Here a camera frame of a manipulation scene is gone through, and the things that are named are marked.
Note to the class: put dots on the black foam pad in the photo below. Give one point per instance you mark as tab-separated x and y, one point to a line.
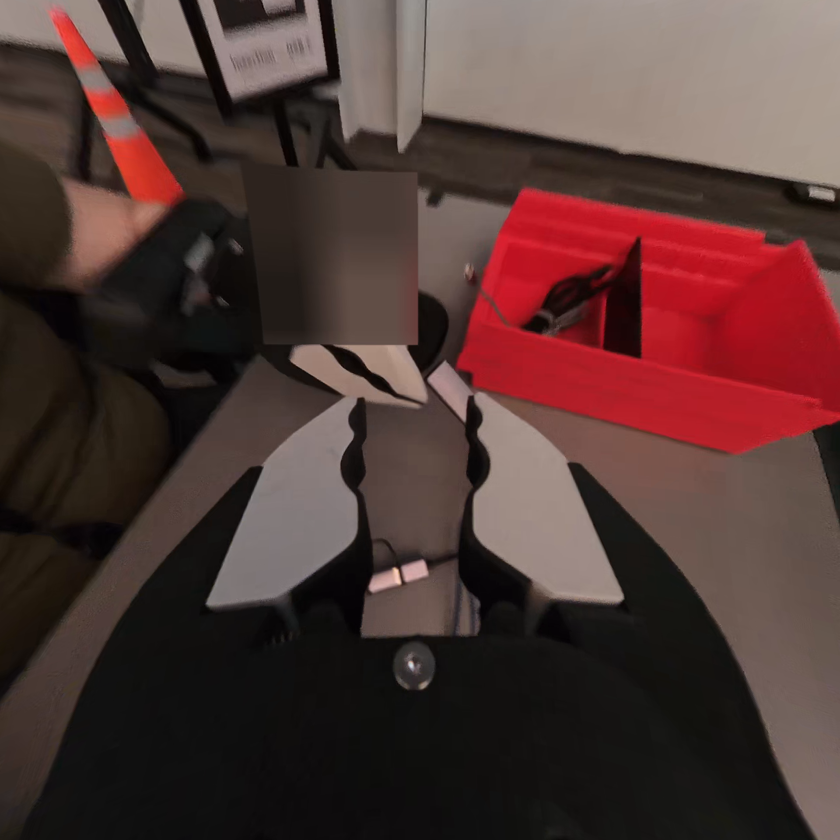
433	328

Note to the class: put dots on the orange traffic cone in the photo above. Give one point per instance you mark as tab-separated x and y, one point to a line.
124	131

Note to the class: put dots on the red plastic bin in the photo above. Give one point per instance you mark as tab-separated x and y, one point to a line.
722	394

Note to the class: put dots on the grey usb hub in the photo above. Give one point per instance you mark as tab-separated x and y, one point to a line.
449	388

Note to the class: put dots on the black bin divider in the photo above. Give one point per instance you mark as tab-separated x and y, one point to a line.
623	315

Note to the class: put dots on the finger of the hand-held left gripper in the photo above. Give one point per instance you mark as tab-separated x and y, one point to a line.
394	367
334	377

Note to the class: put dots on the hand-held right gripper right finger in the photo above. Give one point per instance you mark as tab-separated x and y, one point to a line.
544	525

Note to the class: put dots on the black framed marker sign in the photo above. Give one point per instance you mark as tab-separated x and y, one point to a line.
262	59

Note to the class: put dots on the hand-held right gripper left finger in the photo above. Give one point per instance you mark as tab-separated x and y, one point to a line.
289	525

